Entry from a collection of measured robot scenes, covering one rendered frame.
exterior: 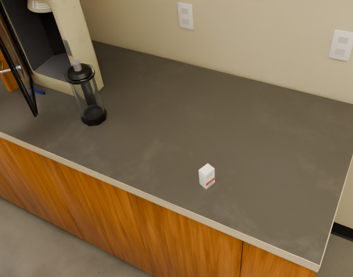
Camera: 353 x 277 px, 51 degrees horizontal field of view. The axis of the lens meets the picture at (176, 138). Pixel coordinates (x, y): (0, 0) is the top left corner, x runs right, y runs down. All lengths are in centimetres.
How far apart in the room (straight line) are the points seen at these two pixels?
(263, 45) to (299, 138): 41
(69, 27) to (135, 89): 38
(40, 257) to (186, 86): 134
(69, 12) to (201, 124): 63
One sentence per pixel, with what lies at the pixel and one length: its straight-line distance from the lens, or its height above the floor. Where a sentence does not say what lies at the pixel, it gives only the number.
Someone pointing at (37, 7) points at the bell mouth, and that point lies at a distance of 152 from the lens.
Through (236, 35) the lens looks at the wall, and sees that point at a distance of 159.
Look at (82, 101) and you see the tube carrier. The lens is 143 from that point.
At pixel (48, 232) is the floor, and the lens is 244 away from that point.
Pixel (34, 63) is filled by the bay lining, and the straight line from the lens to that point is 177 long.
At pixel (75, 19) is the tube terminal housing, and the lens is 148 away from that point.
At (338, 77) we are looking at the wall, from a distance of 156.
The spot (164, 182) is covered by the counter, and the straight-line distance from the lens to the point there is 126.
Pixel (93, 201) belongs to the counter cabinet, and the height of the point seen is 63.
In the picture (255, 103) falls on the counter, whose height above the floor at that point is 94.
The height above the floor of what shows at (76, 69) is 119.
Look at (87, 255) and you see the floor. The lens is 227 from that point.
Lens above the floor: 194
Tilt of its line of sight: 46 degrees down
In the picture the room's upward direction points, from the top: 7 degrees counter-clockwise
